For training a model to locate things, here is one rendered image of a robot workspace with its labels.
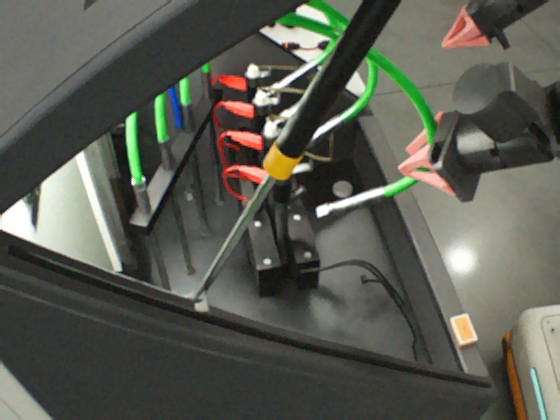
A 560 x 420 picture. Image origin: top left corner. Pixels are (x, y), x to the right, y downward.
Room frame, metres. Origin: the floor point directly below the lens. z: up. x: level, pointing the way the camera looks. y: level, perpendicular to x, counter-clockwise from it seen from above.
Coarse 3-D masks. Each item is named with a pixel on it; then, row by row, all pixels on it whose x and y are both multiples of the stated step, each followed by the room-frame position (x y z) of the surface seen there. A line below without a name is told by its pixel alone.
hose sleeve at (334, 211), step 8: (368, 192) 0.50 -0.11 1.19; (376, 192) 0.49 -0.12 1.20; (344, 200) 0.50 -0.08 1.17; (352, 200) 0.50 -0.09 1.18; (360, 200) 0.49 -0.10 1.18; (368, 200) 0.49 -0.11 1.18; (376, 200) 0.49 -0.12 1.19; (384, 200) 0.49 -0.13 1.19; (328, 208) 0.51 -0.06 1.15; (336, 208) 0.50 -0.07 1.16; (344, 208) 0.50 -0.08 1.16; (352, 208) 0.49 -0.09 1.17
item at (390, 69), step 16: (288, 16) 0.51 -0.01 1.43; (304, 16) 0.52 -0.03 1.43; (320, 32) 0.51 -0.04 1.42; (336, 32) 0.50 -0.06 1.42; (384, 64) 0.49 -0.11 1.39; (400, 80) 0.49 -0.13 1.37; (416, 96) 0.49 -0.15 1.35; (128, 128) 0.55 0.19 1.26; (432, 128) 0.48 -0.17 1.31; (128, 144) 0.55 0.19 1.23; (384, 192) 0.49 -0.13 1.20; (400, 192) 0.49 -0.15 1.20
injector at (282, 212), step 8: (280, 184) 0.58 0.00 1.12; (288, 184) 0.59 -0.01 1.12; (280, 192) 0.58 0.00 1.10; (288, 192) 0.59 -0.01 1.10; (296, 192) 0.60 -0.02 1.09; (304, 192) 0.60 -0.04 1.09; (280, 200) 0.58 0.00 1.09; (288, 200) 0.59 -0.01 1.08; (296, 200) 0.59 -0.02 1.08; (280, 208) 0.59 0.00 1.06; (288, 208) 0.60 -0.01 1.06; (280, 216) 0.59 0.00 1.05; (280, 224) 0.59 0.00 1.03; (280, 232) 0.59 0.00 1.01; (280, 240) 0.59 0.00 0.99; (280, 248) 0.59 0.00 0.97; (280, 256) 0.59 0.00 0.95
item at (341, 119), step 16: (336, 16) 0.69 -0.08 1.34; (368, 64) 0.70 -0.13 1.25; (160, 96) 0.64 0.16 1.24; (368, 96) 0.70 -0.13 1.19; (160, 112) 0.64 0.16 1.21; (352, 112) 0.69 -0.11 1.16; (160, 128) 0.64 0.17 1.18; (320, 128) 0.69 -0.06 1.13; (336, 128) 0.69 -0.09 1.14; (160, 144) 0.64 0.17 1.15
